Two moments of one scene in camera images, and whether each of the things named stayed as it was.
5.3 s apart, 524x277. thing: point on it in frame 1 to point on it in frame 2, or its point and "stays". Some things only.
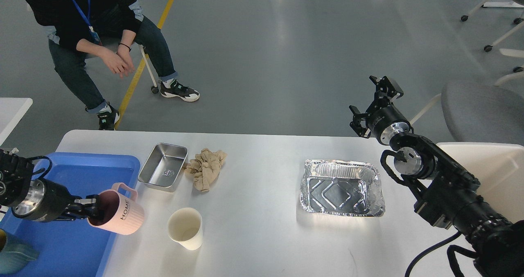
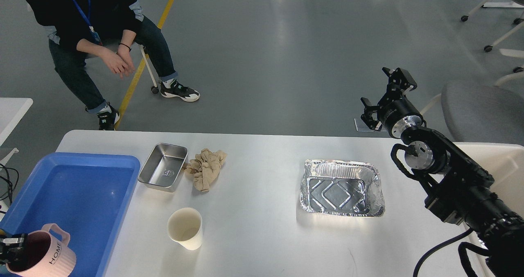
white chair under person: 154,89 stays
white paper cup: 185,226 stays
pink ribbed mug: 118,212 to 46,253
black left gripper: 43,201 to 12,249
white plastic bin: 499,167 stays
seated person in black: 106,20 stays
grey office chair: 475,112 stays
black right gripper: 385,120 to 397,115
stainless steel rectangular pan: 164,166 stays
